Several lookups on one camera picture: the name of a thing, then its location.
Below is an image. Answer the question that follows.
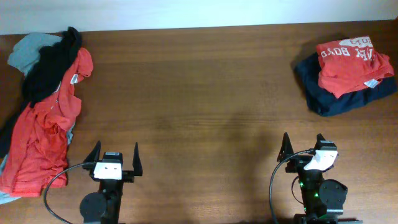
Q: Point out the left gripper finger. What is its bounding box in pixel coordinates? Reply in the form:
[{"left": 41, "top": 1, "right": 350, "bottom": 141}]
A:
[
  {"left": 132, "top": 142, "right": 143, "bottom": 176},
  {"left": 83, "top": 141, "right": 101, "bottom": 170}
]

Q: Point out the black t-shirt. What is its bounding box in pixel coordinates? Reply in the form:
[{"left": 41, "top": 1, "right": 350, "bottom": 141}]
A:
[{"left": 1, "top": 27, "right": 82, "bottom": 158}]

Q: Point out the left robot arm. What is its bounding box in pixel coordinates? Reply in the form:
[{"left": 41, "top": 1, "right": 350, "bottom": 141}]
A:
[{"left": 80, "top": 141, "right": 143, "bottom": 224}]

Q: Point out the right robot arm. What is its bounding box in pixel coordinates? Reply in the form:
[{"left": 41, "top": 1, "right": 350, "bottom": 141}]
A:
[{"left": 269, "top": 133, "right": 363, "bottom": 224}]

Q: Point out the folded navy t-shirt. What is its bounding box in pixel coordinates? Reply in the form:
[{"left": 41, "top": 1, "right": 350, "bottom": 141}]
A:
[{"left": 294, "top": 53, "right": 397, "bottom": 117}]

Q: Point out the crumpled red t-shirt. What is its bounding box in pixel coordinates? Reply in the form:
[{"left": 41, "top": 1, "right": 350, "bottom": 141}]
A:
[{"left": 1, "top": 48, "right": 93, "bottom": 197}]

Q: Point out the folded red printed t-shirt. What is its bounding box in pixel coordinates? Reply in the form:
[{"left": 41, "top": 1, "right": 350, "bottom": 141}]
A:
[{"left": 316, "top": 36, "right": 394, "bottom": 98}]

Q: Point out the grey t-shirt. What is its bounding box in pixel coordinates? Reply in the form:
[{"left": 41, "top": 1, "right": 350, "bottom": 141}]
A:
[{"left": 0, "top": 32, "right": 75, "bottom": 205}]

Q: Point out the left black camera cable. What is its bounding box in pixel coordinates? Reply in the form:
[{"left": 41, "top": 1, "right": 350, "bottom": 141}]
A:
[{"left": 43, "top": 162, "right": 95, "bottom": 224}]

